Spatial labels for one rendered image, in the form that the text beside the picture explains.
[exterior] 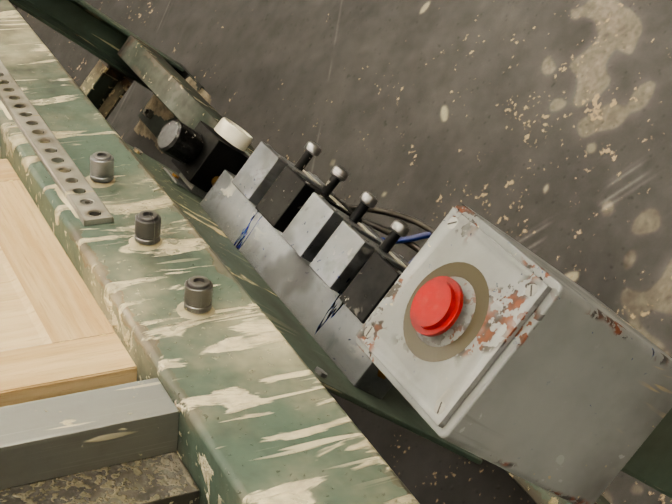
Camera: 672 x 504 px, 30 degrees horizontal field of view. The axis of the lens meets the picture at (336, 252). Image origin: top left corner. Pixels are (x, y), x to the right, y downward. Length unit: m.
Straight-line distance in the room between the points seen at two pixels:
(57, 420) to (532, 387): 0.38
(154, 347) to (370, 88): 1.52
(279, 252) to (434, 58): 1.22
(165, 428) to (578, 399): 0.35
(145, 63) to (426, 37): 0.69
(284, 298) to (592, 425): 0.46
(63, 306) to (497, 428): 0.51
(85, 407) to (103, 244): 0.25
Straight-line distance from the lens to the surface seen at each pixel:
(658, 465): 0.97
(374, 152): 2.41
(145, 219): 1.19
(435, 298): 0.79
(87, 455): 0.99
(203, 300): 1.09
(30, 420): 0.99
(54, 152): 1.39
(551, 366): 0.79
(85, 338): 1.12
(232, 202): 1.35
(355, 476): 0.93
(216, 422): 0.97
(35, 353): 1.10
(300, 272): 1.22
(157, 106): 3.04
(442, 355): 0.79
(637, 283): 1.91
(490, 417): 0.78
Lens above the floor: 1.50
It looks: 39 degrees down
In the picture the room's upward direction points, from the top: 59 degrees counter-clockwise
